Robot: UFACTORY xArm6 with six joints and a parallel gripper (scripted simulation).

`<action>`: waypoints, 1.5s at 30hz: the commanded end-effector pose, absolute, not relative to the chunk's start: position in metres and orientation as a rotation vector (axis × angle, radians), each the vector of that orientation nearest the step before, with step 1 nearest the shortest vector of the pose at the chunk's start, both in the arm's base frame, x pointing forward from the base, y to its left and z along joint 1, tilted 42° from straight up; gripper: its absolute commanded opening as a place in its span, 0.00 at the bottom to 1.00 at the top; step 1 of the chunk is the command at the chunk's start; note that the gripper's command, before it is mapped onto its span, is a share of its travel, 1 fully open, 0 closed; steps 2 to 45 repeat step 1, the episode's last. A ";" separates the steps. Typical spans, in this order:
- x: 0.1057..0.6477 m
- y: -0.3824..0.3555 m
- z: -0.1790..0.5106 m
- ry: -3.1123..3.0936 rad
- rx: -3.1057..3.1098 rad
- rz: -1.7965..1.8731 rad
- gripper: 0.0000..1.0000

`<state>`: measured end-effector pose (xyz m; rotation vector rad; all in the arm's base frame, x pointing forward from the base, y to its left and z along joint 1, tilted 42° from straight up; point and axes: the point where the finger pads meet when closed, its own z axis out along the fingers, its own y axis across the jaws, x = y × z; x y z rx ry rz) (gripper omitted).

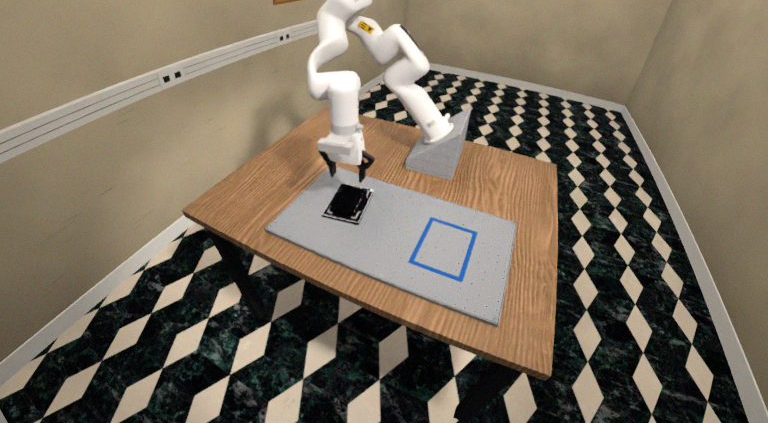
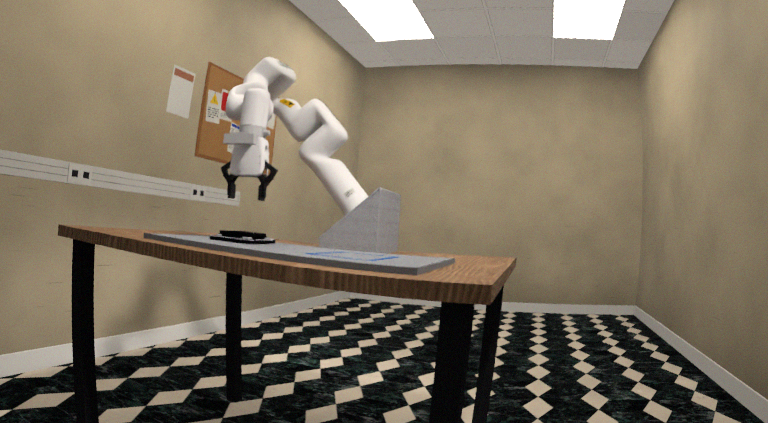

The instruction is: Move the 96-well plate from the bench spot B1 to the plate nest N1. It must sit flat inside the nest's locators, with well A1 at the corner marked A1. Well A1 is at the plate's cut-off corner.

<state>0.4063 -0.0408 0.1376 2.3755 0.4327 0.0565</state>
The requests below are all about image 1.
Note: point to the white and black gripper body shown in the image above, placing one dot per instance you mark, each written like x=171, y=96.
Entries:
x=355, y=158

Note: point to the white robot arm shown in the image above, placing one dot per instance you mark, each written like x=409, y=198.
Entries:
x=333, y=20

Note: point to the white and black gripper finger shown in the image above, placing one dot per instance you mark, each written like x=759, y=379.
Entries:
x=363, y=166
x=330, y=163

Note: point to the blue tape square outline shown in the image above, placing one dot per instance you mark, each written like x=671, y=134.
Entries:
x=467, y=257

